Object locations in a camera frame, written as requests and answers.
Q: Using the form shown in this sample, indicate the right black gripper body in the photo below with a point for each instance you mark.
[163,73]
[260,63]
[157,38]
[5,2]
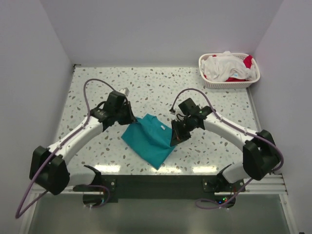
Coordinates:
[188,123]

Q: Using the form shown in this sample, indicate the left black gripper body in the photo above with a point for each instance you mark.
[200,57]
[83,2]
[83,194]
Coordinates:
[118,113]

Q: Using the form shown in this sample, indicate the teal t-shirt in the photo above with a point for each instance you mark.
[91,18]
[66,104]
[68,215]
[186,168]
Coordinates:
[150,139]

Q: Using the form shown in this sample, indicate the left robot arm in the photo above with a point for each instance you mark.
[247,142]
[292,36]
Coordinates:
[49,165]

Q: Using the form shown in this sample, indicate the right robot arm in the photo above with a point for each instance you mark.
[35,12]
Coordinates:
[259,153]

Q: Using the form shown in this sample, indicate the white t-shirt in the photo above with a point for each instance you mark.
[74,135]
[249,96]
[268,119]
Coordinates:
[224,67]

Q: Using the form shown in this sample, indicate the white laundry basket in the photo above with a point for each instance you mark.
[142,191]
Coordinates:
[228,70]

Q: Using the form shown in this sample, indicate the red t-shirt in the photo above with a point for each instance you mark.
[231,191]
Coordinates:
[247,62]

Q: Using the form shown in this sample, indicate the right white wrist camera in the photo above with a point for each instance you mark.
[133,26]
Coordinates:
[179,116]

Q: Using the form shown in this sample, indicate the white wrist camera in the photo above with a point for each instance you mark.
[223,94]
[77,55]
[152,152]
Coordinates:
[124,91]
[179,116]

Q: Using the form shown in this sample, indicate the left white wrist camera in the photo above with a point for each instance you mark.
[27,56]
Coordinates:
[124,91]

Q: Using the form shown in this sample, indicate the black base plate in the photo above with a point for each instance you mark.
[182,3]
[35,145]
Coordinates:
[112,188]

